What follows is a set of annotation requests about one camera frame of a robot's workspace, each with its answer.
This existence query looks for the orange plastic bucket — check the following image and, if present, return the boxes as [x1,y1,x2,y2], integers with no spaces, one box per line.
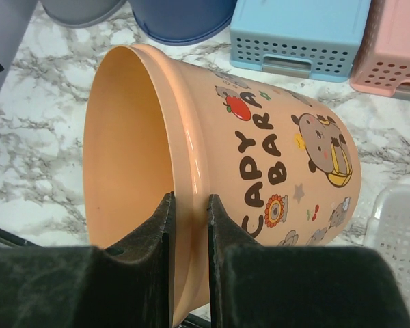
[83,44,361,324]

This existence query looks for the light blue perforated basket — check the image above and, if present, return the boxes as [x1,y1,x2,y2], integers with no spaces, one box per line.
[230,0,371,83]

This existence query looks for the grey-blue plastic bucket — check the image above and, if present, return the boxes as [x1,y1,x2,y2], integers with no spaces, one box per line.
[40,0,126,29]

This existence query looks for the pink perforated plastic basket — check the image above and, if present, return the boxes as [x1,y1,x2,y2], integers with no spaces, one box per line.
[350,0,410,101]

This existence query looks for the blue plastic bucket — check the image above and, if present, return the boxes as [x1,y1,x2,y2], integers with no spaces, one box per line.
[129,0,236,46]

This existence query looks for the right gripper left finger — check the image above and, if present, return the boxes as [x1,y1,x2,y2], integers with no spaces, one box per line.
[0,193,176,327]

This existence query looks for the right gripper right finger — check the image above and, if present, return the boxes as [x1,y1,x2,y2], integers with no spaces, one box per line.
[207,195,410,328]

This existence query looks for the white perforated plastic basket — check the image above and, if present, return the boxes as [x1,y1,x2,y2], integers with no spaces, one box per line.
[363,183,410,313]

